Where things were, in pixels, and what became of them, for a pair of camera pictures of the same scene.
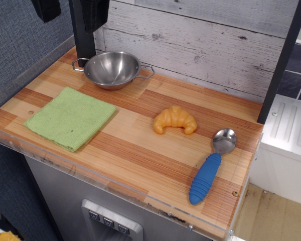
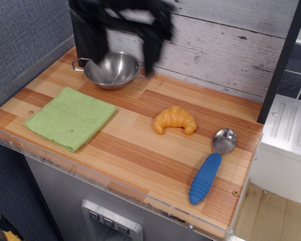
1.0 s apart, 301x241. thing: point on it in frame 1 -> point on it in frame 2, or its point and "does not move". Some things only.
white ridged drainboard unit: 282,162 does not move
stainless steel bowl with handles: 113,70 does not move
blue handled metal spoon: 223,140 does not move
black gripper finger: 96,13 -> 154,33
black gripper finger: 47,9 -> 90,30
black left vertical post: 84,40 does not move
